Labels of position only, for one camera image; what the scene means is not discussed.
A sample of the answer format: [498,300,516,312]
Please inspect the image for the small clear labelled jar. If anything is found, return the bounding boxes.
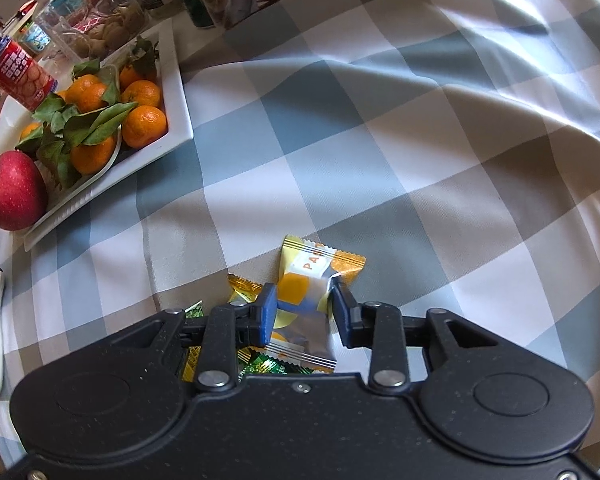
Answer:
[17,17,51,53]

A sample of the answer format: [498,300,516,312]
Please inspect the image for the white rectangular plate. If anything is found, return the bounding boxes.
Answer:
[0,17,195,252]

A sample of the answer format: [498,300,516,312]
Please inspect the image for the white orange snack packet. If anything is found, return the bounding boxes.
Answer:
[269,234,367,375]

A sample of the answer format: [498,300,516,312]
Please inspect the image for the red cookie can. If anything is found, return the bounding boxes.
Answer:
[0,40,58,112]

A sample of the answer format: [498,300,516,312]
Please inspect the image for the red apple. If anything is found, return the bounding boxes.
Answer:
[0,150,48,232]

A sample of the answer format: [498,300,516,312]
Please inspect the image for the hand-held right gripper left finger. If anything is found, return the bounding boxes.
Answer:
[111,284,277,393]

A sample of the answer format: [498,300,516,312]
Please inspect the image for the white oval dish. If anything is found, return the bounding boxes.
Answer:
[45,132,123,201]

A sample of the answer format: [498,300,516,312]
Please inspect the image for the checkered tablecloth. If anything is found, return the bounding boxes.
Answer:
[0,0,600,480]

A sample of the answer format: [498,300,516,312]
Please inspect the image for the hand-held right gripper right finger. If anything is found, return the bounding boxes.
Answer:
[330,280,500,393]

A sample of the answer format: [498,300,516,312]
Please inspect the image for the clear container of walnuts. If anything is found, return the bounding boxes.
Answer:
[35,0,153,61]

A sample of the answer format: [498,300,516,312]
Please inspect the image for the pile of leafy mandarins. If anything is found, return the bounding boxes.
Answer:
[16,37,168,191]

